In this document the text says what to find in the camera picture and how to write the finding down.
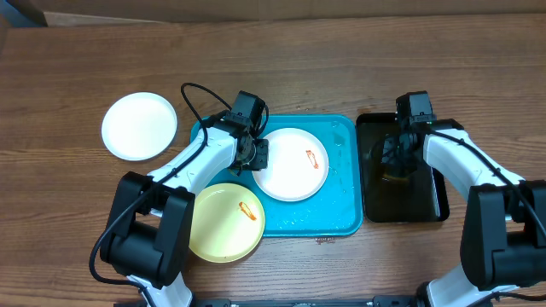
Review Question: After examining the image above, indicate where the green yellow sponge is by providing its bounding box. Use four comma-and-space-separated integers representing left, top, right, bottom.
381, 171, 409, 182

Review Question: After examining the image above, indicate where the white plate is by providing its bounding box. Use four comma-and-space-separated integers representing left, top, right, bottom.
101, 92, 177, 161
253, 128, 329, 202

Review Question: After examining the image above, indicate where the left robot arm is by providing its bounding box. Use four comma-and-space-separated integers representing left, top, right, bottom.
89, 91, 270, 306

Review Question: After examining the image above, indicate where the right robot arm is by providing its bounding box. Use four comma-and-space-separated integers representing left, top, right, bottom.
369, 91, 545, 306

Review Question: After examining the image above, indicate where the black water tray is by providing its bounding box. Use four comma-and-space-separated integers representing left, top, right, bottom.
356, 113, 450, 223

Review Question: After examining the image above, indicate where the teal plastic tray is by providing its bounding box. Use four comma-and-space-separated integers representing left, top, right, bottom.
210, 114, 363, 237

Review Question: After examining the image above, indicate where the ketchup stain on yellow plate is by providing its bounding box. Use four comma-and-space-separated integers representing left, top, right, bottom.
239, 202, 257, 221

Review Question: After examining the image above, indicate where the ketchup stain upper left plate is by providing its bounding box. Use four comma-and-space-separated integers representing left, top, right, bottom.
305, 150, 319, 169

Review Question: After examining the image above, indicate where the yellow plate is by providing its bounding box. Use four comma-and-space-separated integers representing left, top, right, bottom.
189, 183, 265, 264

